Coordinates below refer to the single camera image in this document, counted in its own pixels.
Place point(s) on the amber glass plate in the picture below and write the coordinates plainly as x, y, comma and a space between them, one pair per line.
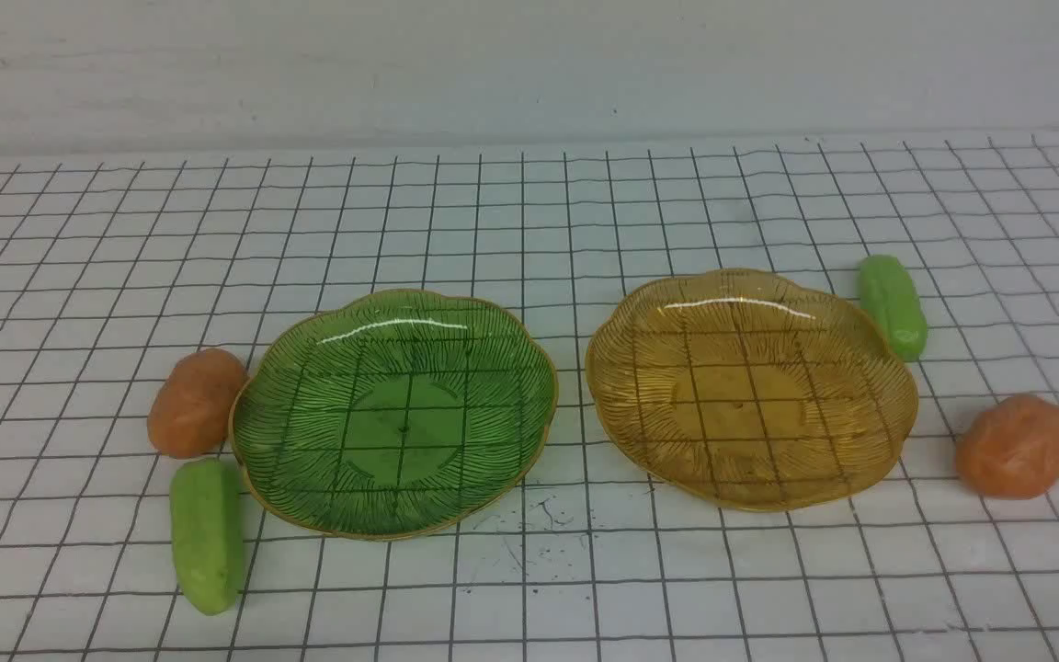
748, 390

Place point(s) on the orange potato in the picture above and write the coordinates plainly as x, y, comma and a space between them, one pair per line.
1012, 450
189, 416

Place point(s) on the green glass plate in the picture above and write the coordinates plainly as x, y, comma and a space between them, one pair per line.
394, 416

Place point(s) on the green cucumber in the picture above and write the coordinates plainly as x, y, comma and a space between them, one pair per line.
207, 540
889, 296

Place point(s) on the white grid table mat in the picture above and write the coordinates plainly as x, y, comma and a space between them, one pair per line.
113, 267

